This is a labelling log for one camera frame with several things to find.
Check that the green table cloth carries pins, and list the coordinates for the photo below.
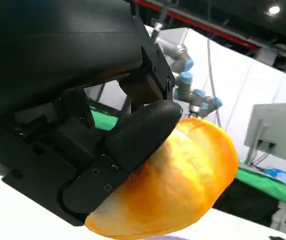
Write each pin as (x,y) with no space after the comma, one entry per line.
(104,120)
(265,186)

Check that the round ceiling light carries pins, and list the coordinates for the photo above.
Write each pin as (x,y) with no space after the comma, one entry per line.
(274,10)

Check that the red ceiling beam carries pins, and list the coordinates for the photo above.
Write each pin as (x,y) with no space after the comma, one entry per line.
(198,23)

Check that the blue packet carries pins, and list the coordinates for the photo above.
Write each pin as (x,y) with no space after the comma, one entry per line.
(280,176)

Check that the orange white toy bread roll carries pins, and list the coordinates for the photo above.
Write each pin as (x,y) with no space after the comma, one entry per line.
(173,180)

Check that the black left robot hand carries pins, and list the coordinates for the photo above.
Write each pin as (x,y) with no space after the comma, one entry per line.
(58,62)

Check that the grey computer monitor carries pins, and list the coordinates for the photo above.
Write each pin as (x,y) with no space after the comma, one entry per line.
(278,127)

